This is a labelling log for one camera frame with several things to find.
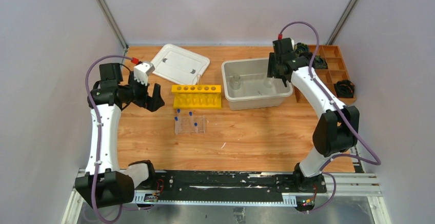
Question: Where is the wooden compartment tray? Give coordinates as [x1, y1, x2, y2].
[315, 45, 356, 105]

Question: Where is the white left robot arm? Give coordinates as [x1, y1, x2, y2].
[75, 62, 165, 208]

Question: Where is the white plastic bin lid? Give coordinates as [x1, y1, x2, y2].
[151, 44, 210, 85]

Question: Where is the yellow test tube rack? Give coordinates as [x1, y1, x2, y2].
[171, 85, 222, 109]

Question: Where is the small clear glass beaker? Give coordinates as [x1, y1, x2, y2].
[263, 77, 275, 89]

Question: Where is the dark green ring part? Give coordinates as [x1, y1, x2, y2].
[294, 43, 310, 56]
[313, 55, 328, 69]

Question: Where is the white plastic bin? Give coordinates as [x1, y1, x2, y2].
[221, 58, 293, 111]

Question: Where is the dark green ring part right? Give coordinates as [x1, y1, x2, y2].
[313, 55, 328, 69]

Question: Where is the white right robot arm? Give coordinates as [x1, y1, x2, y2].
[267, 36, 360, 192]

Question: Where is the clear test tube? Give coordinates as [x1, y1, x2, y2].
[196, 74, 202, 86]

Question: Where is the black ring part on tray edge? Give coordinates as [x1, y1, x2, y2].
[333, 79, 355, 98]

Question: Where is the clear acrylic tube rack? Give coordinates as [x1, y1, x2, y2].
[174, 115, 207, 135]

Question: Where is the aluminium frame rail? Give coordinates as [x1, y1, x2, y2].
[61, 169, 392, 224]

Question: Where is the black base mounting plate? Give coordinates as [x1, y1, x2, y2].
[135, 170, 326, 204]

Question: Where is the dark green ring part top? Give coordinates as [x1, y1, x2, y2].
[294, 43, 310, 56]

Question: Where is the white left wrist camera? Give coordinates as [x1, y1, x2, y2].
[133, 62, 155, 86]

